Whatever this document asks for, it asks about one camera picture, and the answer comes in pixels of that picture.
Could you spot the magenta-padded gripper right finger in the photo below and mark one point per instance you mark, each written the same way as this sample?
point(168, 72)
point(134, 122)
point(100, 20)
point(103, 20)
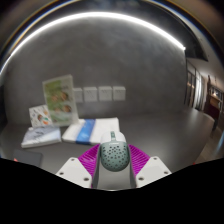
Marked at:
point(151, 170)

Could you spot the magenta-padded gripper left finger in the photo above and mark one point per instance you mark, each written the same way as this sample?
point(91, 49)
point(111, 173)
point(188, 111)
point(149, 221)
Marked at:
point(75, 171)

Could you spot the green and white computer mouse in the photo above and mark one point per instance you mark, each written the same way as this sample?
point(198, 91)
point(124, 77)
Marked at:
point(114, 153)

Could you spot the white book with blue stripe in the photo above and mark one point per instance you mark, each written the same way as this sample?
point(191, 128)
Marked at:
point(86, 131)

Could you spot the grey patterned book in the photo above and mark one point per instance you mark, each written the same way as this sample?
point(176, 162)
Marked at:
point(41, 136)

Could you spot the curved white light strip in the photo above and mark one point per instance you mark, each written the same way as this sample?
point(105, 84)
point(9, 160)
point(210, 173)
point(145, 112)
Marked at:
point(96, 14)

